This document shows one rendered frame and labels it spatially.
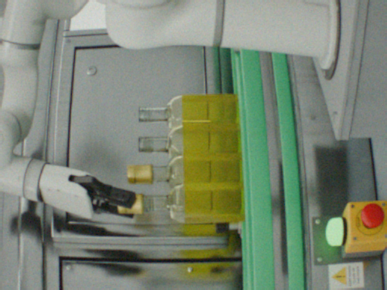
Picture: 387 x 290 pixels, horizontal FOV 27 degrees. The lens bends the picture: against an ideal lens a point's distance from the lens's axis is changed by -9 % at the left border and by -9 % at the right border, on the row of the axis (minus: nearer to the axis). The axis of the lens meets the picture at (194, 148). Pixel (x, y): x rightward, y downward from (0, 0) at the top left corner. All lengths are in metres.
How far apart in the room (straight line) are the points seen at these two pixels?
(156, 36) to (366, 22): 0.29
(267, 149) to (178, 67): 0.44
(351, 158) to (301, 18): 0.35
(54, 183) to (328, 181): 0.47
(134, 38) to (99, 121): 0.61
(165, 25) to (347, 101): 0.26
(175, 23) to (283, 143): 0.37
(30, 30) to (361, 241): 0.67
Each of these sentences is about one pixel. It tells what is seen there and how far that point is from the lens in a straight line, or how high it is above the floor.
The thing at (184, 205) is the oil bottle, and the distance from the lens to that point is 1.45.
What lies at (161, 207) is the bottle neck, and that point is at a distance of 1.47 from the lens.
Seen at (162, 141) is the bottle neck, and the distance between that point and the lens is 1.52.
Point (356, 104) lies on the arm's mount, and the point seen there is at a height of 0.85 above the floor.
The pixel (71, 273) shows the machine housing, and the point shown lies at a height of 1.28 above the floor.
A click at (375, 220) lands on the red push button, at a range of 1.23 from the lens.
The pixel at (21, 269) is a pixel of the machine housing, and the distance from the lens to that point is 1.60.
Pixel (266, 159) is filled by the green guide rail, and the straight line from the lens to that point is 1.38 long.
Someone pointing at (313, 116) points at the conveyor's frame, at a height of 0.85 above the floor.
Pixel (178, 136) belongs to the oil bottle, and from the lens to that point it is 1.51.
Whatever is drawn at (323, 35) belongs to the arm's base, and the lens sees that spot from 1.12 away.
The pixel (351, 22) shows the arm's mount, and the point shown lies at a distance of 1.03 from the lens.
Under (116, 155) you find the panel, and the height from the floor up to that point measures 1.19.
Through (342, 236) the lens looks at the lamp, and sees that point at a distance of 1.26.
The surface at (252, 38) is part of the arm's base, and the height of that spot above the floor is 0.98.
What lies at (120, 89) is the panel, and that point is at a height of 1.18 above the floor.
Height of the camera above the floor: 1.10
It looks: 2 degrees down
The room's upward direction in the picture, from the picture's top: 91 degrees counter-clockwise
